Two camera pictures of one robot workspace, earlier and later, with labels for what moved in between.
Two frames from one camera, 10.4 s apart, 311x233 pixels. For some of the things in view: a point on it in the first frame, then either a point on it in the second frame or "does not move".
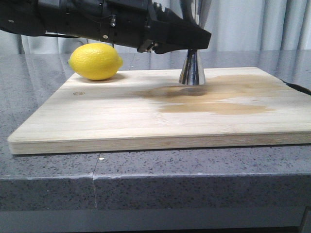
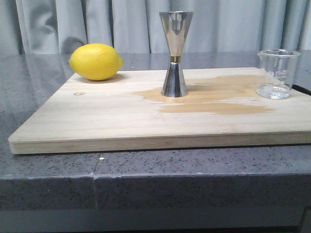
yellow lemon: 95,61 does not move
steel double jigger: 192,73 → 176,24
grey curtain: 234,25 does not move
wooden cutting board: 151,108 does not move
